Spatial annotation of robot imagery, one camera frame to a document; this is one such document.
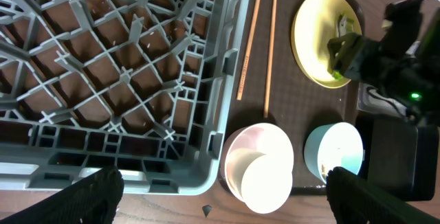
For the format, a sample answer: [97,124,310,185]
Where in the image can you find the grey plastic dish rack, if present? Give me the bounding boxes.
[1,0,249,195]

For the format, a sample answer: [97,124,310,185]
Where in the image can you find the dark brown serving tray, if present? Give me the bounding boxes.
[226,0,355,196]

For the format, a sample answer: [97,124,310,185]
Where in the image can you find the yellow round plate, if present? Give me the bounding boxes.
[291,0,362,89]

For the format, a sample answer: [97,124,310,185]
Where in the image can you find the light blue bowl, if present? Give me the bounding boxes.
[303,122,364,183]

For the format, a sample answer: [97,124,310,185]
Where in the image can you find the green snack wrapper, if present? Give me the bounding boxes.
[328,14,354,81]

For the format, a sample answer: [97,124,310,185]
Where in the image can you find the clear plastic bin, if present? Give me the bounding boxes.
[357,83,406,117]

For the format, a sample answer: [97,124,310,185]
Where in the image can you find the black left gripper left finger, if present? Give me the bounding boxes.
[1,166,124,224]

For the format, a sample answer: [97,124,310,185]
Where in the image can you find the pink bowl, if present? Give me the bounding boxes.
[219,123,294,201]

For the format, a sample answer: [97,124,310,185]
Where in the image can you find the wooden chopstick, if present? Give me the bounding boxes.
[236,0,261,100]
[263,0,277,118]

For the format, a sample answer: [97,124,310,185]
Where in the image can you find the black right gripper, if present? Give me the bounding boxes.
[327,0,439,125]

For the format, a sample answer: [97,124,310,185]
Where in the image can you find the black waste bin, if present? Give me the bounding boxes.
[355,114,439,201]

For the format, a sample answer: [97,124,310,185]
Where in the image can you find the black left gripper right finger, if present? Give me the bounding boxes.
[326,167,439,224]

